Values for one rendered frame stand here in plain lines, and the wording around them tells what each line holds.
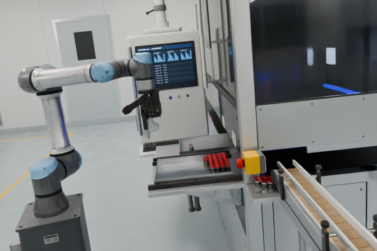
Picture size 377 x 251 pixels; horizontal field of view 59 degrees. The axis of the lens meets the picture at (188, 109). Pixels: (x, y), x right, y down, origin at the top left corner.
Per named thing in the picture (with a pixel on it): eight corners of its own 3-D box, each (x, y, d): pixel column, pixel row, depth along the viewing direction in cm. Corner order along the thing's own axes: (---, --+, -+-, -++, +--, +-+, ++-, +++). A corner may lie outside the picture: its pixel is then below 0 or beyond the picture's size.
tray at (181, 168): (225, 158, 169) (225, 152, 168) (233, 179, 143) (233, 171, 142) (158, 166, 168) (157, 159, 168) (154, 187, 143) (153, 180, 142)
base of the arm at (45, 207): (31, 221, 143) (26, 199, 141) (37, 205, 158) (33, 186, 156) (68, 213, 147) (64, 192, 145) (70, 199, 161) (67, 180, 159)
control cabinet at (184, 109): (205, 129, 258) (196, 25, 242) (210, 136, 239) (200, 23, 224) (139, 138, 253) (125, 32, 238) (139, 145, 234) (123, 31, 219)
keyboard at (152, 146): (200, 138, 234) (200, 135, 234) (203, 144, 220) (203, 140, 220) (143, 145, 230) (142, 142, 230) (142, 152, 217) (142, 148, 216)
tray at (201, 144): (235, 137, 202) (234, 132, 202) (244, 151, 177) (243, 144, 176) (179, 143, 202) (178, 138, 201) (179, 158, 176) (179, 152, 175)
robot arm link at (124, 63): (99, 61, 136) (124, 59, 132) (113, 59, 146) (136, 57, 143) (102, 80, 137) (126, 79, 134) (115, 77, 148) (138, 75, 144)
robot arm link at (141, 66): (136, 52, 143) (153, 51, 140) (138, 78, 145) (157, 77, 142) (127, 54, 135) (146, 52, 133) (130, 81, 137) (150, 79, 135)
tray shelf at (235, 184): (234, 138, 208) (234, 135, 207) (263, 185, 139) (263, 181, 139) (157, 146, 207) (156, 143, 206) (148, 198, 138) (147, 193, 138)
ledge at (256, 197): (279, 185, 137) (279, 181, 137) (289, 200, 124) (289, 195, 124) (245, 189, 137) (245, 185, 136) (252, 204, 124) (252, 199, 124)
